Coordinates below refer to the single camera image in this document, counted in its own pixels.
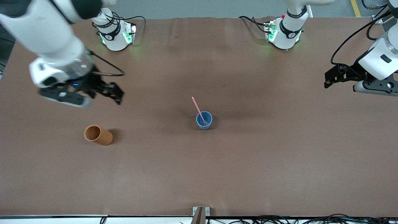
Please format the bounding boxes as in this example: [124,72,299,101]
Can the pink chopstick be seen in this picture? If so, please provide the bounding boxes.
[192,97,207,125]

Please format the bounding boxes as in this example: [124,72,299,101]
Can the blue cup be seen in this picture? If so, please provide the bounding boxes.
[196,111,213,130]

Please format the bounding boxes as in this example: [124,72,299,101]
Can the orange cup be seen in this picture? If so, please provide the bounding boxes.
[84,125,113,146]

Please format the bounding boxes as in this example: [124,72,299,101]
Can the brown table mat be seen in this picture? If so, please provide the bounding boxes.
[0,16,398,217]

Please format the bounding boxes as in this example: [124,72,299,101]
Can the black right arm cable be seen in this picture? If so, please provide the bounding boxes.
[90,51,126,77]

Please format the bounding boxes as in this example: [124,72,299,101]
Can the black base cable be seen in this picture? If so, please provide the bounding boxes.
[110,12,146,31]
[238,16,268,33]

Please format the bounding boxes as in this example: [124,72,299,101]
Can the black cable bundle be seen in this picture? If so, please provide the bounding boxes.
[179,213,398,224]

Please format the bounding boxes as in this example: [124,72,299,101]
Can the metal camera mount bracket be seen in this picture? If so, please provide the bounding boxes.
[191,207,210,224]

